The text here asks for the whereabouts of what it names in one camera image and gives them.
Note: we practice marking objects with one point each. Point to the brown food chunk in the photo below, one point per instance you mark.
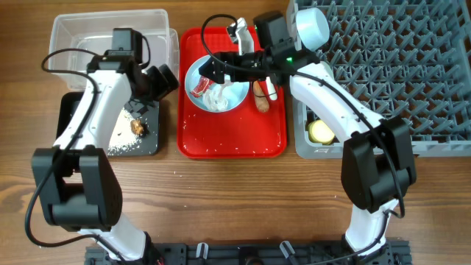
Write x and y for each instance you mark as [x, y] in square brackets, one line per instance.
[138, 128]

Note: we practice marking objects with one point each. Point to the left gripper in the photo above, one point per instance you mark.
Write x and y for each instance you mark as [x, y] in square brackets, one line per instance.
[163, 86]

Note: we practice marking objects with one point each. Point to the black waste tray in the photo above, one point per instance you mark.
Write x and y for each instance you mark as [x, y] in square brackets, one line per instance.
[138, 109]

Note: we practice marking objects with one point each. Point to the yellow plastic cup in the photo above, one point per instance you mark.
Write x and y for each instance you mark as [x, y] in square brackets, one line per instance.
[319, 132]

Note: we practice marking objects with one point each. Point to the red snack wrapper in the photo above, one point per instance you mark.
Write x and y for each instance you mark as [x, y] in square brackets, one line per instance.
[203, 85]

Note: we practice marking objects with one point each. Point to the clear plastic bin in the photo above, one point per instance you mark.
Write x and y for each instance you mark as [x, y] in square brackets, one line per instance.
[88, 34]

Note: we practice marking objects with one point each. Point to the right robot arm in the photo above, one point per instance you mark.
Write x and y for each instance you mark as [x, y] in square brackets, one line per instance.
[378, 161]

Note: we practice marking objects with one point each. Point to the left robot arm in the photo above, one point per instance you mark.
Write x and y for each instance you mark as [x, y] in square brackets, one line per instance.
[75, 183]

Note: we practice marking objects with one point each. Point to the red serving tray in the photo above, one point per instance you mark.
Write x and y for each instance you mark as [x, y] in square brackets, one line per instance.
[243, 132]

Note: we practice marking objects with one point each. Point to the grey dishwasher rack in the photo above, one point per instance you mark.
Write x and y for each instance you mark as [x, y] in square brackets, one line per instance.
[404, 58]

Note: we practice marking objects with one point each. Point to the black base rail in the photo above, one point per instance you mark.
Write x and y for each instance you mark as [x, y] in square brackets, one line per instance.
[392, 253]

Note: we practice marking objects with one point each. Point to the white rice pile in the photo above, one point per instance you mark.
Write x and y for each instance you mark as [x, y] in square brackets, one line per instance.
[123, 141]

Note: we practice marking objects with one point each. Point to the orange carrot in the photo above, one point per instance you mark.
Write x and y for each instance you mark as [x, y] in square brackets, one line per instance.
[261, 101]

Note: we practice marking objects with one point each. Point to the light blue bowl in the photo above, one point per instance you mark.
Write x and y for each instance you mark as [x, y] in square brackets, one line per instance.
[312, 28]

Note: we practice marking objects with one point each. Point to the white tissue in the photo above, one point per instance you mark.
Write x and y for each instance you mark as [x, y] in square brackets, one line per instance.
[214, 100]

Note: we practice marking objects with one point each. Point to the white plastic spoon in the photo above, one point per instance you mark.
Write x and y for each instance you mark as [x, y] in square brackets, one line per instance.
[272, 92]

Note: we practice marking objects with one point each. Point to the light blue plate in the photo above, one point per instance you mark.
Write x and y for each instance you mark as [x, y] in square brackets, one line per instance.
[235, 94]

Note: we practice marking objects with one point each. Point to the mint green bowl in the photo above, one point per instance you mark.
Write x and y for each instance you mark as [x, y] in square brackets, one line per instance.
[327, 71]

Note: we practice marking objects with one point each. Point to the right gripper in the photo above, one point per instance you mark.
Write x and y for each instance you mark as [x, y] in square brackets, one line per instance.
[219, 78]

